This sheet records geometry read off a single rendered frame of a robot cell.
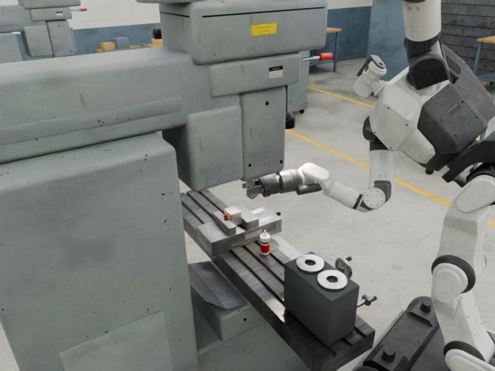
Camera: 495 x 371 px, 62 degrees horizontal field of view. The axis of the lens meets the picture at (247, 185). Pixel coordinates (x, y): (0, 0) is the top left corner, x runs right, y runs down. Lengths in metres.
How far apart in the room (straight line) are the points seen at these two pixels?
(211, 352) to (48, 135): 0.99
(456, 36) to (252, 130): 8.59
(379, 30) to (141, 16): 4.08
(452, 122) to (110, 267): 1.07
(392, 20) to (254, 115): 6.18
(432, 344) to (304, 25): 1.37
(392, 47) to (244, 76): 6.27
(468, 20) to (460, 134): 8.29
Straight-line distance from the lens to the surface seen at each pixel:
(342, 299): 1.31
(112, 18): 7.98
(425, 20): 1.23
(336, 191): 1.61
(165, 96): 1.19
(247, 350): 1.80
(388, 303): 2.99
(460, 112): 1.43
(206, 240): 1.75
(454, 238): 1.56
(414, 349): 1.92
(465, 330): 1.75
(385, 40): 7.49
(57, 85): 1.11
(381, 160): 1.63
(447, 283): 1.60
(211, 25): 1.19
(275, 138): 1.43
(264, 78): 1.32
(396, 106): 1.38
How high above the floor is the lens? 1.95
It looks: 27 degrees down
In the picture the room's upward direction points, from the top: 1 degrees counter-clockwise
